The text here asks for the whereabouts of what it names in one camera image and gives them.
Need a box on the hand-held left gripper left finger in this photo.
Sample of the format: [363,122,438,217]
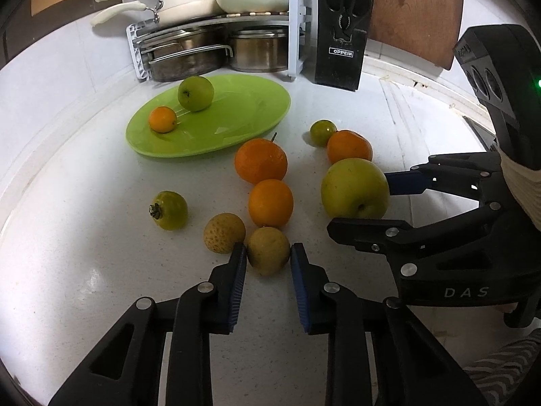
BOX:
[47,242,248,406]

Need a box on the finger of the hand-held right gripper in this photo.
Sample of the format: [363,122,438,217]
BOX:
[327,203,520,277]
[384,152,505,204]

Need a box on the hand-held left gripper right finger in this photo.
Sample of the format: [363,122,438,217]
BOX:
[290,242,487,406]

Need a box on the large yellow-green apple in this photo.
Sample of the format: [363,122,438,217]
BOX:
[320,158,390,220]

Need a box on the yellow speckled round fruit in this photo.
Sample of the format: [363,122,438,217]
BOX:
[203,213,246,253]
[246,226,292,277]

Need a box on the small green tomato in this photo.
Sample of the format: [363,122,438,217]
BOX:
[310,119,337,146]

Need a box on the large green tomato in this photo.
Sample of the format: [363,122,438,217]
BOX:
[148,190,189,231]

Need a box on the large orange with stem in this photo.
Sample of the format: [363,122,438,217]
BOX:
[234,132,289,184]

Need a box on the green plate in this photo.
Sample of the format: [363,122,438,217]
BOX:
[125,74,292,159]

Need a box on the wooden cutting board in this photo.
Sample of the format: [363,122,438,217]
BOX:
[363,0,466,70]

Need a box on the black knife block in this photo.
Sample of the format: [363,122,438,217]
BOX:
[313,0,375,91]

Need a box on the small orange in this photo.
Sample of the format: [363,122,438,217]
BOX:
[149,107,178,134]

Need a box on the small green apple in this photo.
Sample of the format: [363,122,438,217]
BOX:
[178,76,215,113]

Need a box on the zebra patterned clothing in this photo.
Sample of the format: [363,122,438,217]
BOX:
[463,338,541,406]

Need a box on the beaded trivet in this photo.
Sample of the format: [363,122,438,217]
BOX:
[226,8,292,18]

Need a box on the white and grey pot rack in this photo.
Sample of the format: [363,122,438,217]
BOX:
[126,0,312,82]

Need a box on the steel pot long handle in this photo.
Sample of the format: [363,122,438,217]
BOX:
[141,27,234,82]

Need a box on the white saucepan cream handle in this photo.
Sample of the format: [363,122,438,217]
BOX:
[91,0,220,26]

